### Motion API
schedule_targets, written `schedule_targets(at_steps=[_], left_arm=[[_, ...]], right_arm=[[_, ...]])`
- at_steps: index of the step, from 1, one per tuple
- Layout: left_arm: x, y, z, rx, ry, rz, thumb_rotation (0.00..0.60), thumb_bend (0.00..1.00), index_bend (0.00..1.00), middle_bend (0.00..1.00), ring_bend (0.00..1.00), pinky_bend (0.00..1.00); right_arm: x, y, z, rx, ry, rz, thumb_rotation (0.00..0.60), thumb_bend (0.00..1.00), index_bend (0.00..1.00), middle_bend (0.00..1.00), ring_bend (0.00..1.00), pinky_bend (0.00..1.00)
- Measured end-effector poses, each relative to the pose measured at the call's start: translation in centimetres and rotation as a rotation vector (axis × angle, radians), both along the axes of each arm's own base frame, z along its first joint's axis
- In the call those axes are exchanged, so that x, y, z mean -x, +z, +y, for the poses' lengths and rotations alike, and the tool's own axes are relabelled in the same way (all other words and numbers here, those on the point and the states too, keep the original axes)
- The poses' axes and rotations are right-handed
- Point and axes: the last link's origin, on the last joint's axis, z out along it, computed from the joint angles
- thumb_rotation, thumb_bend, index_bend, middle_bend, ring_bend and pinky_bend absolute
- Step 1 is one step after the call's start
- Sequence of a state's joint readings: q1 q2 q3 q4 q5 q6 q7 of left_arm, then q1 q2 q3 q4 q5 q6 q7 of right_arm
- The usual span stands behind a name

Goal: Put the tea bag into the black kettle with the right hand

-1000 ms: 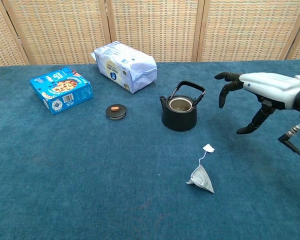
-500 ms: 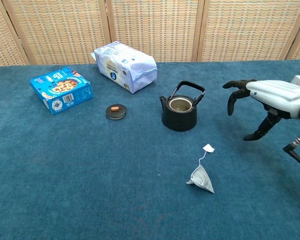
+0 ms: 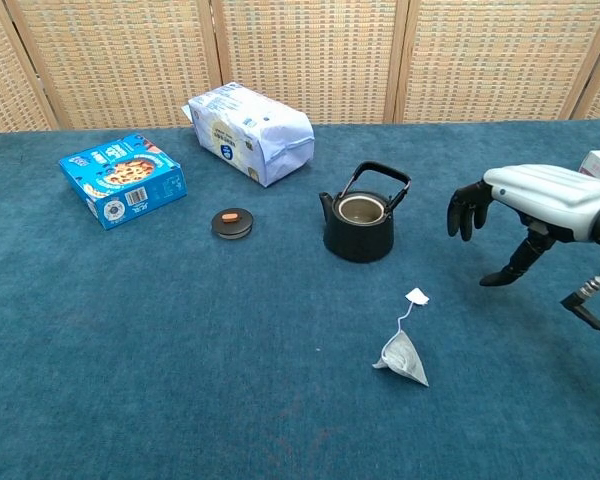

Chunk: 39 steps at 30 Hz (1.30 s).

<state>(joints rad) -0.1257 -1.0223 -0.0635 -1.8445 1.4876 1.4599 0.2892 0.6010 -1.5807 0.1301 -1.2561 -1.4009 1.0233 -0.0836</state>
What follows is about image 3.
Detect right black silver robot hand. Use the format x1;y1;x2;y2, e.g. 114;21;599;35
446;163;600;288

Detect pyramid tea bag with string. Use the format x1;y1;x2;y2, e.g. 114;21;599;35
372;287;431;388

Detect black cast iron teapot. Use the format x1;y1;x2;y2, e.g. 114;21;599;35
318;160;412;264

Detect white paper food bag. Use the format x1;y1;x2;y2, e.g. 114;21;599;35
181;81;315;189

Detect black teapot lid orange knob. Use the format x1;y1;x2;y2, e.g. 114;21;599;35
210;207;255;241

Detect woven bamboo folding screen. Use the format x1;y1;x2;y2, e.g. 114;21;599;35
0;0;600;136

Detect blue carpet table mat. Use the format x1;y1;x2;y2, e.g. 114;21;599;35
0;118;600;480

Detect blue cookie box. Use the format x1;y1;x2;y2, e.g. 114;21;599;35
58;132;188;232

